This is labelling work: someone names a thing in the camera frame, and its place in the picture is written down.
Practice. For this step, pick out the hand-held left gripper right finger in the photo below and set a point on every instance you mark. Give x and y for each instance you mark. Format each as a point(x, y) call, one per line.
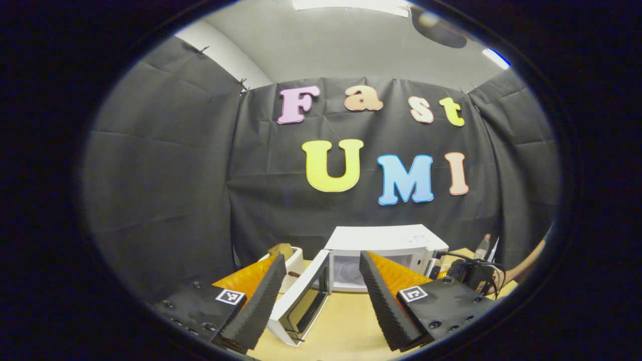
point(383, 311)

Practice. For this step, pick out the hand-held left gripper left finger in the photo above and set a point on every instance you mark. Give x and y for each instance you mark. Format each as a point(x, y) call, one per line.
point(261, 311)

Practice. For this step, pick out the white microwave oven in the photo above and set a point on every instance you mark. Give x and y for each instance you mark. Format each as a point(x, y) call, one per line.
point(386, 238)

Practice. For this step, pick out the clear bottle with red label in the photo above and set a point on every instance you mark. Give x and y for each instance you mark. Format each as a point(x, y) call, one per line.
point(482, 246)

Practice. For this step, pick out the white toaster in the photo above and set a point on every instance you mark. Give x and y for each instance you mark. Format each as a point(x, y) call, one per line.
point(295, 265)

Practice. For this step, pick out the brown bread slice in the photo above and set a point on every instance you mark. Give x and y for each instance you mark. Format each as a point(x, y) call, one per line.
point(282, 249)

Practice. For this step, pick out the black backdrop cloth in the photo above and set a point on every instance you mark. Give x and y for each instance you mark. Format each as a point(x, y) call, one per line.
point(165, 175)

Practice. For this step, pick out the small ceiling light panel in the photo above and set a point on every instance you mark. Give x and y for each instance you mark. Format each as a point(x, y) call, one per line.
point(496, 58)

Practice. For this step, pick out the large ceiling light panel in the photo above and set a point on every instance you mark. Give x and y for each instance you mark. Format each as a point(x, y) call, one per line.
point(351, 6)

